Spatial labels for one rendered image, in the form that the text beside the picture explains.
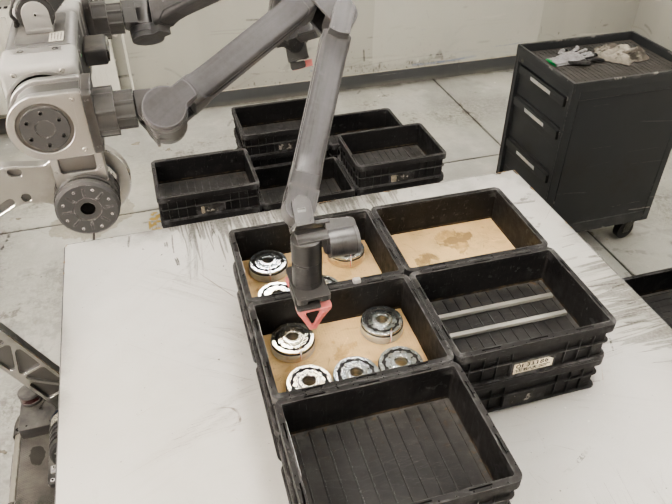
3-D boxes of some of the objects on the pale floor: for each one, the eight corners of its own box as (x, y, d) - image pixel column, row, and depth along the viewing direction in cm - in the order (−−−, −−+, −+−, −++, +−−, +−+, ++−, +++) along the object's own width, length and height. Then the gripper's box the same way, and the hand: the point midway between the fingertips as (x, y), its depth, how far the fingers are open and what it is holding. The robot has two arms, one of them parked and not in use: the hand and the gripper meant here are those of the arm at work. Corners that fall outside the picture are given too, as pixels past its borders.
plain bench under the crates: (134, 985, 132) (37, 932, 89) (110, 389, 253) (64, 244, 210) (776, 715, 169) (928, 585, 125) (487, 307, 289) (514, 169, 246)
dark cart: (532, 262, 314) (574, 83, 259) (488, 211, 348) (517, 43, 293) (639, 240, 328) (701, 66, 272) (587, 193, 362) (633, 30, 306)
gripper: (282, 244, 126) (286, 303, 136) (295, 279, 118) (298, 340, 128) (316, 238, 127) (318, 297, 137) (332, 272, 119) (332, 333, 129)
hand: (308, 315), depth 132 cm, fingers open, 6 cm apart
